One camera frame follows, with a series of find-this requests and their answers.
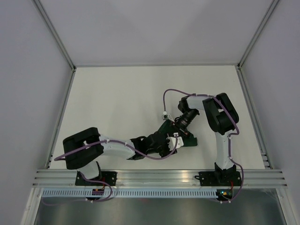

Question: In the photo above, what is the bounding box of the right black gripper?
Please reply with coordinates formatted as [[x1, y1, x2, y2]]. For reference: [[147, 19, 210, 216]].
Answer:
[[170, 109, 198, 140]]

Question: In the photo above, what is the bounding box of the dark green cloth napkin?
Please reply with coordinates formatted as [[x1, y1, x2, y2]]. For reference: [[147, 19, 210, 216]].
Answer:
[[158, 120, 198, 147]]

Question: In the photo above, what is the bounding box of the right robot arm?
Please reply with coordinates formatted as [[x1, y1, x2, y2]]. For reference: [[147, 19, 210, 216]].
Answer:
[[172, 93, 242, 187]]

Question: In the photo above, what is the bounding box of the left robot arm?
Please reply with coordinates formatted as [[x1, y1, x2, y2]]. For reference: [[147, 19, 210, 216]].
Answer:
[[61, 127, 176, 186]]

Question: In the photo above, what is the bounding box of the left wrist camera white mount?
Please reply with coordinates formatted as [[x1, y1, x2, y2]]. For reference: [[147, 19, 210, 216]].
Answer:
[[167, 133, 184, 150]]

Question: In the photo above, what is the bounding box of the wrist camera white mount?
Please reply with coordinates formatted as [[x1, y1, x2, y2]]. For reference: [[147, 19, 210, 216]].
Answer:
[[167, 133, 184, 150], [162, 111, 175, 122]]

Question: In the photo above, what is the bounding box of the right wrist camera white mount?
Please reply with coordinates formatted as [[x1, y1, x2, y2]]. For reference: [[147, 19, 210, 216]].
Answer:
[[162, 111, 175, 122]]

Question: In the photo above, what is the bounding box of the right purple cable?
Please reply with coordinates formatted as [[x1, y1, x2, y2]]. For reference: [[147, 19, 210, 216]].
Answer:
[[162, 88, 246, 204]]

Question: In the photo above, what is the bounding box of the purple cable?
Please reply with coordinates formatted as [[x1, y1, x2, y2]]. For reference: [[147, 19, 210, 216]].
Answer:
[[42, 133, 178, 207], [162, 88, 246, 204]]

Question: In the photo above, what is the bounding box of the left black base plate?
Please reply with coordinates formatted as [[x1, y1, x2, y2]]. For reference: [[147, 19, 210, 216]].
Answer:
[[75, 171, 117, 187]]

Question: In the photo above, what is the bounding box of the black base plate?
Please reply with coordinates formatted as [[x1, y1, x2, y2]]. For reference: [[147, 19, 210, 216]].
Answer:
[[75, 171, 117, 187], [198, 171, 242, 187]]

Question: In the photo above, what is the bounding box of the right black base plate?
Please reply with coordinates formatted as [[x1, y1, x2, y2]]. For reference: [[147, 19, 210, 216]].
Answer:
[[198, 171, 242, 187]]

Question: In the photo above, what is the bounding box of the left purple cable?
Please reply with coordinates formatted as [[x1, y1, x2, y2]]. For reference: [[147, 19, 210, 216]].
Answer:
[[42, 133, 178, 207]]

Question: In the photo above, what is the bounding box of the aluminium front rail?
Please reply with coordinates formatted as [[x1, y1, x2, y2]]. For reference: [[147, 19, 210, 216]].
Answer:
[[31, 169, 287, 189]]

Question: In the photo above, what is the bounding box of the white slotted cable duct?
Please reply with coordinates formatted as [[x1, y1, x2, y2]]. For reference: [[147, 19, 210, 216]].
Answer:
[[42, 188, 217, 198]]

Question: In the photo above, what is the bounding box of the left aluminium frame post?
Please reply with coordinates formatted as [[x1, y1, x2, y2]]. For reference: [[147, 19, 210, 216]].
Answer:
[[31, 0, 76, 71]]

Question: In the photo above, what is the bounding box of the aluminium frame post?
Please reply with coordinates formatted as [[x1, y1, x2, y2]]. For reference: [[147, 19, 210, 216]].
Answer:
[[236, 0, 281, 70], [31, 0, 76, 71]]

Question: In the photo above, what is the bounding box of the right aluminium frame post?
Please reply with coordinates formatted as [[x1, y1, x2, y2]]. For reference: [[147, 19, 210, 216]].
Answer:
[[236, 0, 281, 70]]

